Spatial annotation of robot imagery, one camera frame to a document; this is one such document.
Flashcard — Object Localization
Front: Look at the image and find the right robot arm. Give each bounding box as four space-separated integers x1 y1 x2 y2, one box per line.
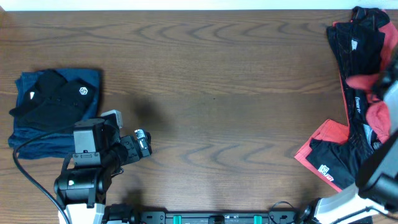
295 49 397 223

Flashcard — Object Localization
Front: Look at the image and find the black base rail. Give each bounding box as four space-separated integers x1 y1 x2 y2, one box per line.
104 203 299 224

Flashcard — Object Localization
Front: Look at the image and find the folded black polo shirt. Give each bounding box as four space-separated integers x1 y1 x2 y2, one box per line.
9 68 101 131

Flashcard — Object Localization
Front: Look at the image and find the black patterned jersey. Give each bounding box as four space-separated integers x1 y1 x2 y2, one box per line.
305 6 391 191

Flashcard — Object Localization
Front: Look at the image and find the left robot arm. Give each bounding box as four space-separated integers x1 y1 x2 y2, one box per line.
54 118 152 223

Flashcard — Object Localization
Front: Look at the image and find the red t-shirt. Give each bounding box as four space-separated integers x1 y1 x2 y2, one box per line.
294 9 398 193

